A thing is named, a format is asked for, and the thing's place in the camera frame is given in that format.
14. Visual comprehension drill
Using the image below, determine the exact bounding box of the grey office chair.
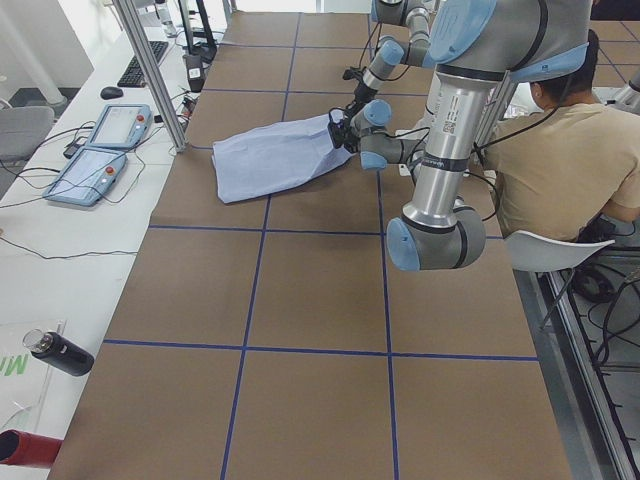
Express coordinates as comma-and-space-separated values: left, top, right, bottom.
1, 106, 54, 162

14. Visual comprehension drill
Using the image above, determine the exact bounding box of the white camera pole base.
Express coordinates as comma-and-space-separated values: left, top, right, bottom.
394, 127, 430, 177

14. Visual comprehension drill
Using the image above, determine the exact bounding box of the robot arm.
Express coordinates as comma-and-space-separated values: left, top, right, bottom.
343, 1, 440, 112
328, 1, 591, 271

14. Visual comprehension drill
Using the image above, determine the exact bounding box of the black computer mouse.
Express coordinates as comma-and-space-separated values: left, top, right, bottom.
100, 86, 124, 100

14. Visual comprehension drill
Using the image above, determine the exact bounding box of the aluminium frame post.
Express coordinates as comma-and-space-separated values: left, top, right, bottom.
113, 0, 187, 153

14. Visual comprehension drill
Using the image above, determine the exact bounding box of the light blue striped shirt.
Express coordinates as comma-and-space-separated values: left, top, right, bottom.
212, 115, 351, 204

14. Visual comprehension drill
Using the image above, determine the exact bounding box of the black water bottle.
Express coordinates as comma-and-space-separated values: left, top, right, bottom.
22, 329, 94, 377

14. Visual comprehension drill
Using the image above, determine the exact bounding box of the person in beige shirt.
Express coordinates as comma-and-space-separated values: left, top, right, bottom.
484, 31, 639, 242

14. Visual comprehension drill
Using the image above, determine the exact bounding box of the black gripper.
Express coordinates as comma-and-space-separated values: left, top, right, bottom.
328, 112, 359, 153
353, 80, 378, 108

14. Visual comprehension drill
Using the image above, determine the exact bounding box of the blue teach pendant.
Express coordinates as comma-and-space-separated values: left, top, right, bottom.
42, 146, 127, 207
86, 104, 153, 150

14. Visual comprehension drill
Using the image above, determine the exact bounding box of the white chair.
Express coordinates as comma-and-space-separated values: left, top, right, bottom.
504, 229, 617, 331

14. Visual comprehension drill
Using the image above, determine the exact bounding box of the black box with label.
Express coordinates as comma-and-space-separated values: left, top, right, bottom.
183, 54, 206, 93

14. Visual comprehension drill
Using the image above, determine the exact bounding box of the black keyboard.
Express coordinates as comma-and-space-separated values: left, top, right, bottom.
117, 40, 170, 89

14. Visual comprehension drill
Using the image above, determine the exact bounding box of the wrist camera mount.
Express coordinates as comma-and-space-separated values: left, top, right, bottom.
342, 67, 364, 82

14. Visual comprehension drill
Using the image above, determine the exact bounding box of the red cylinder bottle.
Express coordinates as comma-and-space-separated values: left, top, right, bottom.
1, 429, 63, 468

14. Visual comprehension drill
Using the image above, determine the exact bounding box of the upper blue teach pendant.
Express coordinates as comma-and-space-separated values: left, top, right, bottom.
86, 104, 153, 150

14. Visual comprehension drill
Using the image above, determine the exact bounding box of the lower blue teach pendant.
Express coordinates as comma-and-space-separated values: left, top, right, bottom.
42, 146, 127, 207

